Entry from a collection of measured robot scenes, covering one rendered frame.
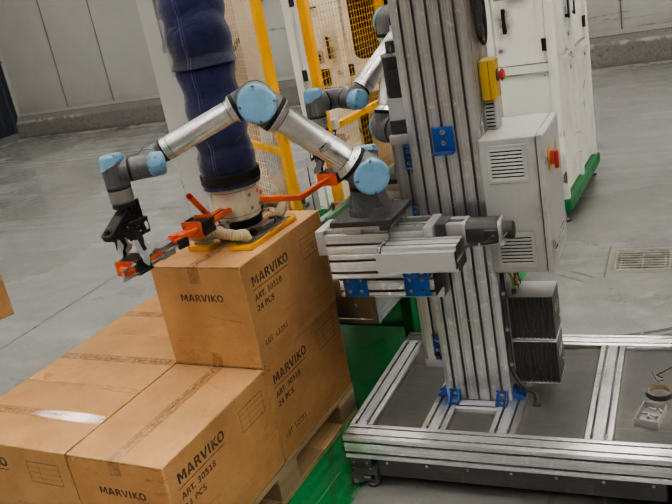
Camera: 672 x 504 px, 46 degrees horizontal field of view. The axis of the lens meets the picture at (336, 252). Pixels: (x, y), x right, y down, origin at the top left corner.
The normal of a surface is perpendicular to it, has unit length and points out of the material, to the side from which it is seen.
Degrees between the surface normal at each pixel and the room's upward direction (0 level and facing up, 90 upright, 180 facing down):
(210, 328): 90
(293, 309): 90
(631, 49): 90
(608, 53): 90
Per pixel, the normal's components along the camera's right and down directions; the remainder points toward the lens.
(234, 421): 0.88, -0.01
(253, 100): 0.01, 0.23
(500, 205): -0.38, 0.36
